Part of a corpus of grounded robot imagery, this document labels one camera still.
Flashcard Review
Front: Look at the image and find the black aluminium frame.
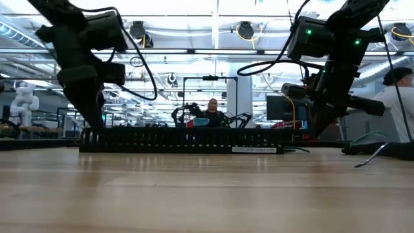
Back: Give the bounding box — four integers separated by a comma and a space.
0, 138, 352, 151

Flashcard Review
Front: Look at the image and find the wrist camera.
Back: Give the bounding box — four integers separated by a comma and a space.
287, 15, 334, 61
84, 11, 129, 52

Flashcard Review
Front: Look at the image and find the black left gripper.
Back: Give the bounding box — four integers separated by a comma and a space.
34, 25, 127, 130

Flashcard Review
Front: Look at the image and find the black slotted cable raceway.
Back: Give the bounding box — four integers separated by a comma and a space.
79, 126, 285, 154

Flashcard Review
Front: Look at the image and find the teal crate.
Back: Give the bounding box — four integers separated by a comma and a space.
193, 117, 211, 128

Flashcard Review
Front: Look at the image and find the grey white office chair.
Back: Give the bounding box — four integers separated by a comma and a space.
336, 108, 400, 143

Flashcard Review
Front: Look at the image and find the black monitor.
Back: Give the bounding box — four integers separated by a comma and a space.
266, 94, 310, 122

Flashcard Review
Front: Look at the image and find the yellow hanging cable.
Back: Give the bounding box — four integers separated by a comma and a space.
258, 72, 297, 142

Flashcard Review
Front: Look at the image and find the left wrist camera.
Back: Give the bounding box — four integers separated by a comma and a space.
84, 11, 129, 52

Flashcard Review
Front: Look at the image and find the long black hanging cable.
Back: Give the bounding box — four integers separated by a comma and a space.
376, 14, 413, 142
286, 0, 307, 82

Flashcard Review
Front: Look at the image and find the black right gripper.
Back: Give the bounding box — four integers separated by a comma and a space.
280, 27, 386, 139

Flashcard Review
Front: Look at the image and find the long ceiling light bar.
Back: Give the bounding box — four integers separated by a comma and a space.
0, 47, 414, 56

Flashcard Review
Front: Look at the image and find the white pillar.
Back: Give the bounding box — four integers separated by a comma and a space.
227, 61, 254, 127

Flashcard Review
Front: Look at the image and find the silver ventilation duct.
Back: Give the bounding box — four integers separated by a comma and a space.
354, 56, 414, 88
0, 21, 46, 49

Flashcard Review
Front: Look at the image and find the green wire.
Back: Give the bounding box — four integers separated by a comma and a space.
283, 146, 311, 154

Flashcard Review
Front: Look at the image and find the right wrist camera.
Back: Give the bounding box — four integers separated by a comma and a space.
287, 15, 334, 61

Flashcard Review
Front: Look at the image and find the dark brown zip tie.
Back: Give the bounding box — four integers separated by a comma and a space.
354, 142, 392, 168

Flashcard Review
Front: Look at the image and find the black background rig frame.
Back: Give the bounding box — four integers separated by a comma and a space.
182, 75, 239, 128

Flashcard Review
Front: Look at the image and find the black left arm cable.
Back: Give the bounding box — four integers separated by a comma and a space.
80, 6, 158, 102

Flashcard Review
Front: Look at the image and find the person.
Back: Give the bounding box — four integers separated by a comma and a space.
202, 98, 227, 128
373, 67, 414, 143

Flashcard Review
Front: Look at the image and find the black ceiling cable reel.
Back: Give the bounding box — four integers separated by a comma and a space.
237, 21, 256, 41
389, 22, 414, 43
129, 20, 155, 49

